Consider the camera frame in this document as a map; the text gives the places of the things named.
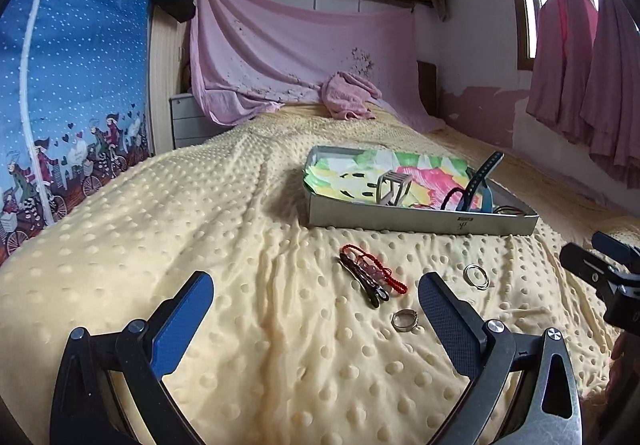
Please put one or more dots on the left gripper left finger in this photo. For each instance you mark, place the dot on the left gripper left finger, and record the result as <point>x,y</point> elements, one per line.
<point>85,407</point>

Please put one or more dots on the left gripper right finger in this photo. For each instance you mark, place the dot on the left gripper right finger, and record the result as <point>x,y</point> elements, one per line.
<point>545,407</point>

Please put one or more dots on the pink hanging sheet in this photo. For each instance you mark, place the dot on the pink hanging sheet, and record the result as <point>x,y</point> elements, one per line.
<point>249,57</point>

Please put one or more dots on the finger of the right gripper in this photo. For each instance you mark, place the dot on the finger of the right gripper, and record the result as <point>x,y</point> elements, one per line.
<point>586,266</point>
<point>626,255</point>

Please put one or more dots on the crumpled pink towel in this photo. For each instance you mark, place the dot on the crumpled pink towel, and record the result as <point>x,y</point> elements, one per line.
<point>346,96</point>

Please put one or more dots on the pink window curtain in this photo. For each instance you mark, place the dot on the pink window curtain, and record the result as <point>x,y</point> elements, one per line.
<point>585,83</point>

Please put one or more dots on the beige hair claw clip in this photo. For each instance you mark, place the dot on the beige hair claw clip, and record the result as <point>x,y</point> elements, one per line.
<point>392,188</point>

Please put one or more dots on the silver bangle rings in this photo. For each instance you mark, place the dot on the silver bangle rings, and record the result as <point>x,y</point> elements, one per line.
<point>476,275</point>

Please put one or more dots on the person's right hand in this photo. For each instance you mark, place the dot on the person's right hand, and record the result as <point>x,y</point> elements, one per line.
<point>624,365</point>

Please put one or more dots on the grey drawer cabinet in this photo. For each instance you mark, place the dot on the grey drawer cabinet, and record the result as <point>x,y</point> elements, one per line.
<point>189,126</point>

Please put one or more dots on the teal watch with strap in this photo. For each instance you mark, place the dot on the teal watch with strap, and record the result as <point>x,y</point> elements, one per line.
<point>478,184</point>

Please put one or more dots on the wooden wardrobe side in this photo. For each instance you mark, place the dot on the wooden wardrobe side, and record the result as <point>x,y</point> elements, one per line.
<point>167,52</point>

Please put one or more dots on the blue printed wardrobe cover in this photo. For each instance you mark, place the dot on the blue printed wardrobe cover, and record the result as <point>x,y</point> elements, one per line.
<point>74,85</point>

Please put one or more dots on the colourful patterned cloth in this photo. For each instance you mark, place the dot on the colourful patterned cloth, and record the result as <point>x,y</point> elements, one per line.
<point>351,175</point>

